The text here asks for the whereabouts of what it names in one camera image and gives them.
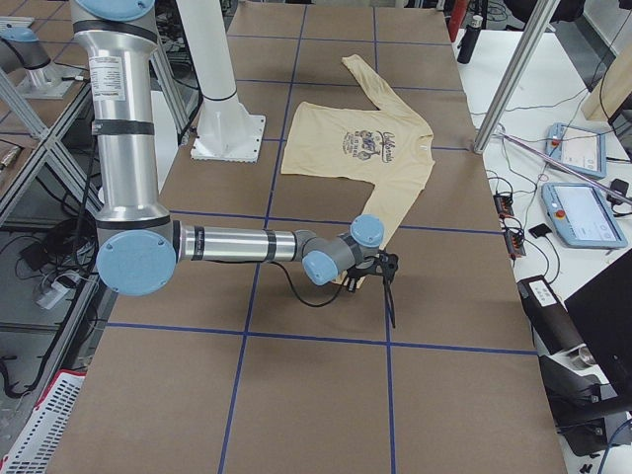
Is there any cream long-sleeve printed shirt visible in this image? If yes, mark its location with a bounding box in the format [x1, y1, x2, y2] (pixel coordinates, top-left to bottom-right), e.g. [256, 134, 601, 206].
[281, 54, 435, 244]

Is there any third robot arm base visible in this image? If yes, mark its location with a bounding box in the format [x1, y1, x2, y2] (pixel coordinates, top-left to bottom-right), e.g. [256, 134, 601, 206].
[1, 27, 85, 100]

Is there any small electronics board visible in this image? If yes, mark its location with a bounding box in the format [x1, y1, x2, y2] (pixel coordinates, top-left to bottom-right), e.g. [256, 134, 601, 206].
[493, 194, 514, 218]

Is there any black box with label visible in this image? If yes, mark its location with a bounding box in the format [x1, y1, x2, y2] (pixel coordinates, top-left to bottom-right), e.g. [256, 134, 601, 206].
[516, 276, 585, 354]

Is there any long reacher grabber stick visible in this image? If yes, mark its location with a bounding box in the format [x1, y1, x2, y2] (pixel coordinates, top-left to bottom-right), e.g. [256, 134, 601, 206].
[498, 132, 632, 206]

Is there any lower blue teach pendant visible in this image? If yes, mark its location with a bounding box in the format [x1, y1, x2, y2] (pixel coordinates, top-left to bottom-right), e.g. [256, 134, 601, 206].
[541, 183, 628, 250]

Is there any blue teach pendant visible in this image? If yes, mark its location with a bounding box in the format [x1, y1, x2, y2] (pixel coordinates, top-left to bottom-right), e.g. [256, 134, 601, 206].
[541, 183, 628, 250]
[545, 122, 606, 179]

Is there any black monitor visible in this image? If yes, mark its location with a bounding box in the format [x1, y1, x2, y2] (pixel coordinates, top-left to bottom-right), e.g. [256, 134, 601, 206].
[565, 252, 632, 395]

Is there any upper blue teach pendant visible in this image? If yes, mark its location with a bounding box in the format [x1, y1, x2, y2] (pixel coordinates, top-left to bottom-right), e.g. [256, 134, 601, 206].
[545, 122, 606, 179]

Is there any black water bottle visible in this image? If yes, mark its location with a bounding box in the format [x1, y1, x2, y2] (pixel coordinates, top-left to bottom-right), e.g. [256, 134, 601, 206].
[456, 15, 484, 64]

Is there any red cylinder bottle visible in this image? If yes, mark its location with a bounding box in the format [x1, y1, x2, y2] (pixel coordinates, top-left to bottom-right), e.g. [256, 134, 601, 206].
[447, 0, 470, 42]

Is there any white power strip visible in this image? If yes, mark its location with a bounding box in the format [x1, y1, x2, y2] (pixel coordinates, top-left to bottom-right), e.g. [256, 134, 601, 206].
[35, 276, 77, 310]

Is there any white plastic basket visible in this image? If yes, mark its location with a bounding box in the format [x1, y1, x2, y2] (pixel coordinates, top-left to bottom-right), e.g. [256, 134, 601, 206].
[1, 369, 86, 474]

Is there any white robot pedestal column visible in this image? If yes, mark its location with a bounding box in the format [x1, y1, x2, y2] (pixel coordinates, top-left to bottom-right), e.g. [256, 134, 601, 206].
[177, 0, 266, 163]

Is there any aluminium frame post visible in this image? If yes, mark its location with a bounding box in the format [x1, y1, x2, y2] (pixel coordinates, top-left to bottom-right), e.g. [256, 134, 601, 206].
[473, 0, 560, 154]

